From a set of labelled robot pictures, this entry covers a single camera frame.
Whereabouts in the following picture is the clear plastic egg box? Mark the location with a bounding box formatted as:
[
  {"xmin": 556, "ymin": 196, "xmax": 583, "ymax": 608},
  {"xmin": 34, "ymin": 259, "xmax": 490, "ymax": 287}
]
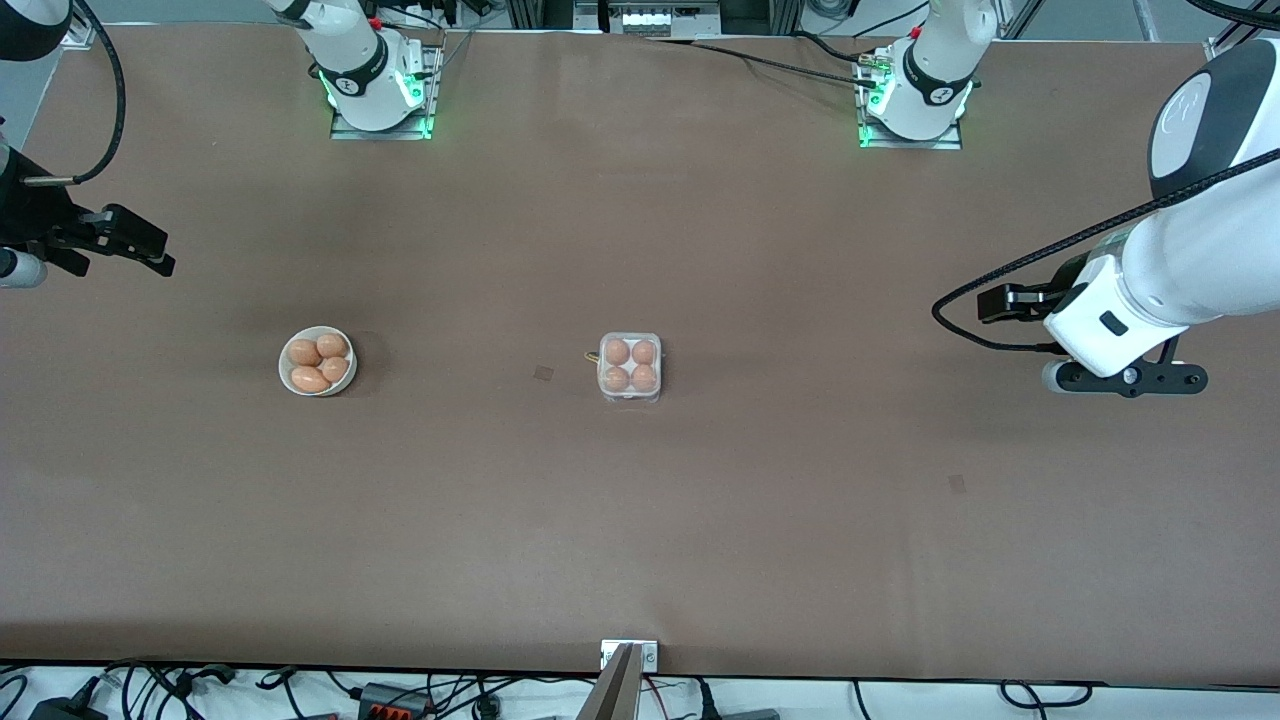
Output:
[{"xmin": 583, "ymin": 331, "xmax": 664, "ymax": 405}]

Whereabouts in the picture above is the white bowl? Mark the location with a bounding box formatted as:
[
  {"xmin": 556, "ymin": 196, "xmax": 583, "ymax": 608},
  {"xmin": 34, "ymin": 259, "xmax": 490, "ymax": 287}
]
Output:
[{"xmin": 278, "ymin": 326, "xmax": 358, "ymax": 398}]

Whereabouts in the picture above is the black power plug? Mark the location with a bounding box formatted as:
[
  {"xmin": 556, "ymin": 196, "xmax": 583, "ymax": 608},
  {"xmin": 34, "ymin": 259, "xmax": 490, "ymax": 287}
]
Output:
[{"xmin": 28, "ymin": 678, "xmax": 107, "ymax": 720}]

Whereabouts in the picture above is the white socket strip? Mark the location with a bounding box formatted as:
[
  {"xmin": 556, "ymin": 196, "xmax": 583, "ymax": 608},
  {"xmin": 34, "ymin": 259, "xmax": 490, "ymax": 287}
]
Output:
[{"xmin": 608, "ymin": 2, "xmax": 723, "ymax": 39}]

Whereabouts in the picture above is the black adapter with orange connectors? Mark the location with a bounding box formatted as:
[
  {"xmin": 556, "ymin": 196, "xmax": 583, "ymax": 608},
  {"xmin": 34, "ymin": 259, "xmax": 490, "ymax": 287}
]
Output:
[{"xmin": 358, "ymin": 682, "xmax": 433, "ymax": 720}]

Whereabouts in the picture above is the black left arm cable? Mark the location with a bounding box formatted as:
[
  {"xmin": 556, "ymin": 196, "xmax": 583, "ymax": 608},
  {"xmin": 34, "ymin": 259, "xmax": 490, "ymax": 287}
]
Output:
[{"xmin": 931, "ymin": 148, "xmax": 1280, "ymax": 354}]

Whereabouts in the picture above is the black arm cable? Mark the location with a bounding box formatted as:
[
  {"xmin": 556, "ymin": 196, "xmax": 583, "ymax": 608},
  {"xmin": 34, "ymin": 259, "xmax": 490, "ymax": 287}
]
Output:
[
  {"xmin": 22, "ymin": 0, "xmax": 129, "ymax": 189},
  {"xmin": 931, "ymin": 148, "xmax": 1280, "ymax": 354}
]

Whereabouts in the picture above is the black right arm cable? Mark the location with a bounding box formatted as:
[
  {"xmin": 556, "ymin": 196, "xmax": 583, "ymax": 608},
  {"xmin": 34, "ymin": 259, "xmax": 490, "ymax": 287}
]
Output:
[{"xmin": 22, "ymin": 0, "xmax": 129, "ymax": 189}]

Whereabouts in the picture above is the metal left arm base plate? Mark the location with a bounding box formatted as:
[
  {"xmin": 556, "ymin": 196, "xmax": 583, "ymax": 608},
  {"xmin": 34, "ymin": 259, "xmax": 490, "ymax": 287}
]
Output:
[{"xmin": 856, "ymin": 48, "xmax": 964, "ymax": 151}]

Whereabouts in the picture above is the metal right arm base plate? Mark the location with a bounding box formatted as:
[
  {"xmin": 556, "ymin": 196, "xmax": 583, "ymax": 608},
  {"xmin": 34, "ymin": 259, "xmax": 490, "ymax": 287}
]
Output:
[{"xmin": 330, "ymin": 42, "xmax": 441, "ymax": 141}]

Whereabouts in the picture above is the short black cable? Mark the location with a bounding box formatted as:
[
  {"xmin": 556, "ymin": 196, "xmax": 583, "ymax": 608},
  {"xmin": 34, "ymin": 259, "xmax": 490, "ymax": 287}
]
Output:
[{"xmin": 795, "ymin": 30, "xmax": 881, "ymax": 65}]

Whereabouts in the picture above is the long black cable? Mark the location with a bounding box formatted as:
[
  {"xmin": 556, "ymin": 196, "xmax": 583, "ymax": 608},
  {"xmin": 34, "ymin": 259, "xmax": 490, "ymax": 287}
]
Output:
[{"xmin": 648, "ymin": 37, "xmax": 883, "ymax": 88}]

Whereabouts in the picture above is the looped black cable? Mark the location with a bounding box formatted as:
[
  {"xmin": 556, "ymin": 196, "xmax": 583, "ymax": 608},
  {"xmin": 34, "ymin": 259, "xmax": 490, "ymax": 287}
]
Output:
[{"xmin": 1000, "ymin": 680, "xmax": 1093, "ymax": 709}]

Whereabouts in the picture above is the tangled black cable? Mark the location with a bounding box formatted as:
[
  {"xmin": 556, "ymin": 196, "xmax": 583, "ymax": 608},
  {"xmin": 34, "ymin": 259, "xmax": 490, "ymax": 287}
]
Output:
[{"xmin": 100, "ymin": 658, "xmax": 239, "ymax": 720}]

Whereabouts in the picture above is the aluminium frame structure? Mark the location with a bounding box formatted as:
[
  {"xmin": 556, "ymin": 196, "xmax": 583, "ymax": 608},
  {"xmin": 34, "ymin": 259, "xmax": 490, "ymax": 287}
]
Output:
[{"xmin": 505, "ymin": 0, "xmax": 803, "ymax": 37}]

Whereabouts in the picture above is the silver camera mount plate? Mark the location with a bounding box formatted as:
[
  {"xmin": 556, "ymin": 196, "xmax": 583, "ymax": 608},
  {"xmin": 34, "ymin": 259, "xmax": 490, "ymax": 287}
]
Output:
[{"xmin": 600, "ymin": 640, "xmax": 659, "ymax": 672}]

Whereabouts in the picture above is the grey camera mount beam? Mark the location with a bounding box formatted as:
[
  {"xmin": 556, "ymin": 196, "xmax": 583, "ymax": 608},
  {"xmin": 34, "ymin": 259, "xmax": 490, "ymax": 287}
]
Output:
[{"xmin": 575, "ymin": 643, "xmax": 642, "ymax": 720}]

